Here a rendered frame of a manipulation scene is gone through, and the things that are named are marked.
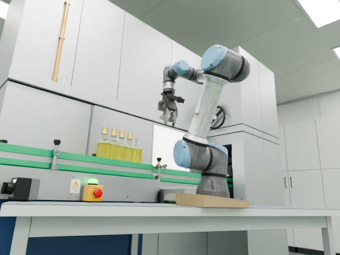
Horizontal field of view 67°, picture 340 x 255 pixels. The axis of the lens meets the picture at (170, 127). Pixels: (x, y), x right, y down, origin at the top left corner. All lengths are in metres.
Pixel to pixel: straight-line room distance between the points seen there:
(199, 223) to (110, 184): 0.48
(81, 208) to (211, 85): 0.67
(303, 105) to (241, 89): 3.35
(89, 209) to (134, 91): 1.18
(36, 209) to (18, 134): 0.69
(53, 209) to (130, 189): 0.60
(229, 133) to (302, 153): 2.78
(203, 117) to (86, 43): 1.03
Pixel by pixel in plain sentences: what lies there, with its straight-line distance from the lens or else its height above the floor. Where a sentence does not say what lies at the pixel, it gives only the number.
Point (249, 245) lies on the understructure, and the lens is 2.18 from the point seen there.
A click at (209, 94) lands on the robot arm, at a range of 1.09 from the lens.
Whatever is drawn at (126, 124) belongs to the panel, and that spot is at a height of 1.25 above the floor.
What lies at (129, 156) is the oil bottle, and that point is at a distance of 1.56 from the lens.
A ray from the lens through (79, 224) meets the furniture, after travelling 0.94.
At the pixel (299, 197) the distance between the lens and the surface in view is 4.90.
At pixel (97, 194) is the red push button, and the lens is 1.19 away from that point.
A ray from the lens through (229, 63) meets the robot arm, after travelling 1.10.
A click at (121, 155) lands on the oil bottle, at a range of 1.53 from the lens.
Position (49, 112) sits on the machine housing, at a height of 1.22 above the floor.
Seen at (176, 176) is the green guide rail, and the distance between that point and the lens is 1.79.
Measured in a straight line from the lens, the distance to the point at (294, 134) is 5.02.
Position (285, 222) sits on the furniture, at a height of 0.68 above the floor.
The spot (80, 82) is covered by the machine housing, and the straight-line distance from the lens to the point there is 1.70.
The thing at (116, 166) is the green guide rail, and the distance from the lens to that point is 1.38.
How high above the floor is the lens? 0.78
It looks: 15 degrees up
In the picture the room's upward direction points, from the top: 2 degrees clockwise
